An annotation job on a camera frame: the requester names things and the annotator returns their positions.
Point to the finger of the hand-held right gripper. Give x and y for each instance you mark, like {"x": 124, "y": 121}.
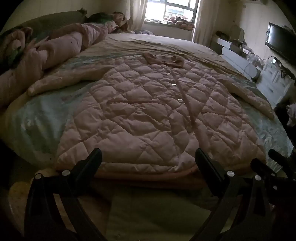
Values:
{"x": 262, "y": 169}
{"x": 278, "y": 157}

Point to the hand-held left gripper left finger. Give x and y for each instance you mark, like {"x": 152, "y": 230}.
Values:
{"x": 92, "y": 162}

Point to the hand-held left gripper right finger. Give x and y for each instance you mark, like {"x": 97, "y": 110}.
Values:
{"x": 204, "y": 162}

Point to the pink quilted coat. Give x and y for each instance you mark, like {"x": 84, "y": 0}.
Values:
{"x": 150, "y": 115}

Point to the pile of clothes by headboard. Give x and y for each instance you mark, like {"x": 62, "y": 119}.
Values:
{"x": 108, "y": 19}

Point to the clothes pile on windowsill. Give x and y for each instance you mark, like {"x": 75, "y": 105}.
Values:
{"x": 178, "y": 20}

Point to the dark cloth pile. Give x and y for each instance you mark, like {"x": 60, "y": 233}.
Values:
{"x": 283, "y": 113}

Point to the white drawer cabinet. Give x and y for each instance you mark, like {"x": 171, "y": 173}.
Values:
{"x": 275, "y": 81}

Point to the small device with lit screen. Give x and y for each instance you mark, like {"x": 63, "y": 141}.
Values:
{"x": 274, "y": 61}

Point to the white desk shelf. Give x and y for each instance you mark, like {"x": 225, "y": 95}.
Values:
{"x": 219, "y": 44}

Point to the large bed with beige sheet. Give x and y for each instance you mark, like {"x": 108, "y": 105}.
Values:
{"x": 185, "y": 44}

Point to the rolled pink duvet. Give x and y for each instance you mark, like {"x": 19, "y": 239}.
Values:
{"x": 64, "y": 44}

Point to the purple cloth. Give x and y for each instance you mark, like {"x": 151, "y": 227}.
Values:
{"x": 144, "y": 32}

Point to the cream curtain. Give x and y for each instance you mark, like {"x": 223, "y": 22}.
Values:
{"x": 203, "y": 20}
{"x": 137, "y": 14}

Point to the floral pink green blanket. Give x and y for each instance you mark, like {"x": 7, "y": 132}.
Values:
{"x": 13, "y": 44}

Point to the green padded headboard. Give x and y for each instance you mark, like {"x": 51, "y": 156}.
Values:
{"x": 46, "y": 20}

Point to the black wall television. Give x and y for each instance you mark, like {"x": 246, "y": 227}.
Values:
{"x": 281, "y": 40}

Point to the window with dark frame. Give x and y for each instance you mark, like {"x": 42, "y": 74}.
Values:
{"x": 171, "y": 8}

